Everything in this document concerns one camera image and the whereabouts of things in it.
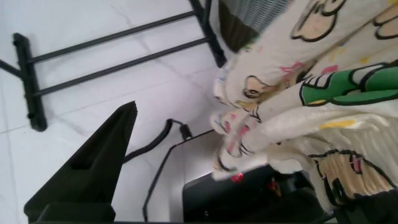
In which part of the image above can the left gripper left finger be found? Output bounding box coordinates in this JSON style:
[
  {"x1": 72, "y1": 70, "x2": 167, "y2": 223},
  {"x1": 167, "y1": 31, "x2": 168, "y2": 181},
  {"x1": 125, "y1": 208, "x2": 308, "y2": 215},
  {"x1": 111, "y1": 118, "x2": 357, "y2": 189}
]
[{"x1": 24, "y1": 100, "x2": 139, "y2": 224}]

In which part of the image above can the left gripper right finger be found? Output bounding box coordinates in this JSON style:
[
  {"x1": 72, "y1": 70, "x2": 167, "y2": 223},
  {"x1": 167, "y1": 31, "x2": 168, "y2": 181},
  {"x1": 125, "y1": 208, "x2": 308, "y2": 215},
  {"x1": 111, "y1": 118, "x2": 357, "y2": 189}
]
[{"x1": 334, "y1": 188, "x2": 398, "y2": 224}]

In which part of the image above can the cream printed garment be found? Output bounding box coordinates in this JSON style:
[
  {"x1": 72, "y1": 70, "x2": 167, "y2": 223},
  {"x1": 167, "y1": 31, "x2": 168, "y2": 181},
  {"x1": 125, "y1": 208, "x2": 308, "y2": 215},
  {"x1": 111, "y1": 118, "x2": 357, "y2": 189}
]
[{"x1": 210, "y1": 0, "x2": 398, "y2": 216}]

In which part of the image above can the black clothes rack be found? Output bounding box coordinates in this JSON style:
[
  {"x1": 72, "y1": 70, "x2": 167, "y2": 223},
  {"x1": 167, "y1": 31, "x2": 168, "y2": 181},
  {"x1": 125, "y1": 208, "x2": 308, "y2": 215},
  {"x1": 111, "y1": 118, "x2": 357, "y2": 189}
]
[{"x1": 0, "y1": 0, "x2": 228, "y2": 133}]

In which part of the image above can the white laundry basket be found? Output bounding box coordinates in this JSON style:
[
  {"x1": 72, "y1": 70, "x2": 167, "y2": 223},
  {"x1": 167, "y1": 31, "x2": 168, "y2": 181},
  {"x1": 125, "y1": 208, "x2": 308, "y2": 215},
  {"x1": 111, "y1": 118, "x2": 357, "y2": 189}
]
[{"x1": 217, "y1": 0, "x2": 294, "y2": 54}]

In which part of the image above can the black cable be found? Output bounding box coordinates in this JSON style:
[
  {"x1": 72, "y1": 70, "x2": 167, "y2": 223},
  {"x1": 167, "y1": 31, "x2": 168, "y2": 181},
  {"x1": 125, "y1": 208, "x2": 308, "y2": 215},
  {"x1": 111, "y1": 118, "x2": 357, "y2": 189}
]
[{"x1": 123, "y1": 118, "x2": 194, "y2": 164}]

